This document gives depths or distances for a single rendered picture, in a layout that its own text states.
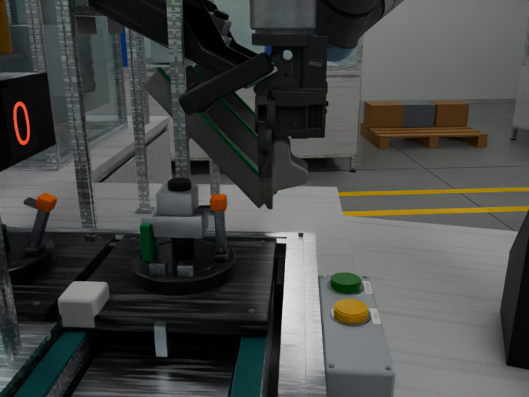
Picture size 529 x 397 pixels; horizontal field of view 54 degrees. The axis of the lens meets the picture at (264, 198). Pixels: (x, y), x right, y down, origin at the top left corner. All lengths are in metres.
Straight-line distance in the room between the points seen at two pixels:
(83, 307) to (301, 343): 0.25
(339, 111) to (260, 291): 4.06
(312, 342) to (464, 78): 9.60
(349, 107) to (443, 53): 5.35
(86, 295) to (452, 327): 0.52
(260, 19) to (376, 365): 0.38
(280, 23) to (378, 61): 8.91
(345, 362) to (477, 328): 0.34
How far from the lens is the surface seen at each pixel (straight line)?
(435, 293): 0.93
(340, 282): 0.68
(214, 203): 0.66
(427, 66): 9.79
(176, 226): 0.67
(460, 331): 0.83
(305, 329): 0.61
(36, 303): 0.68
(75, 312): 0.64
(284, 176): 0.63
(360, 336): 0.60
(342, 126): 4.70
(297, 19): 0.59
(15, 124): 0.50
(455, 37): 9.94
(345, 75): 4.65
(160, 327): 0.61
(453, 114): 6.50
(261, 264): 0.72
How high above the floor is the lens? 1.28
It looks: 19 degrees down
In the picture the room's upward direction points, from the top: straight up
